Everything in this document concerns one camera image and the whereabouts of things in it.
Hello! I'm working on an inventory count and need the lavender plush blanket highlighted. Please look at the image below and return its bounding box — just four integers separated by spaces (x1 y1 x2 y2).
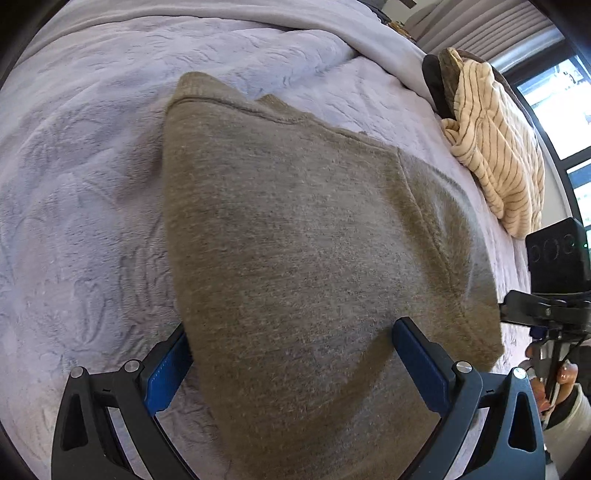
0 16 536 480

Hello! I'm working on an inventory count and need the grey pleated curtain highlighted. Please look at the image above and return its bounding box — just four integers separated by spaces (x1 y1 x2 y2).
406 0 566 75

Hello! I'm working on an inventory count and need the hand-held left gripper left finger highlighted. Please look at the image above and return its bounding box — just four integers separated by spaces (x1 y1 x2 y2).
51 322 192 480

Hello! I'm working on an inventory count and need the person's right forearm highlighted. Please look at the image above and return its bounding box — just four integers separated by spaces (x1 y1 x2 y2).
542 382 591 478

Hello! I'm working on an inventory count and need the black framed window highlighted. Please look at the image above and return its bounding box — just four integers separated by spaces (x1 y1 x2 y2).
501 44 591 232

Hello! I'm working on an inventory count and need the dark brown garment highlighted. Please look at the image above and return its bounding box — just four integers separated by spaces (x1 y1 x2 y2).
421 47 539 153

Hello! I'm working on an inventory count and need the cream striped garment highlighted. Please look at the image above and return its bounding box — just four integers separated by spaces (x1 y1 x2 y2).
441 48 546 239

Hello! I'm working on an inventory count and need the person's right hand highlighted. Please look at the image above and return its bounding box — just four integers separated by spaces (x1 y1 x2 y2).
525 342 581 412

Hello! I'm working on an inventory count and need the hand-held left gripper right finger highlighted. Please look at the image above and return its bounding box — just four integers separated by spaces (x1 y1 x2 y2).
392 316 546 480

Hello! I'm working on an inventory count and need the olive grey knit sweater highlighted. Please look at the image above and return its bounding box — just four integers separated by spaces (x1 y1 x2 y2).
159 71 505 480

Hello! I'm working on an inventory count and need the grey bed sheet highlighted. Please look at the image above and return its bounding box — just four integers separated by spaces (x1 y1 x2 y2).
18 0 439 109

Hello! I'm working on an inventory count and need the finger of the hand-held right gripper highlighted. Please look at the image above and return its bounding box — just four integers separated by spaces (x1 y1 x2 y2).
499 290 591 334

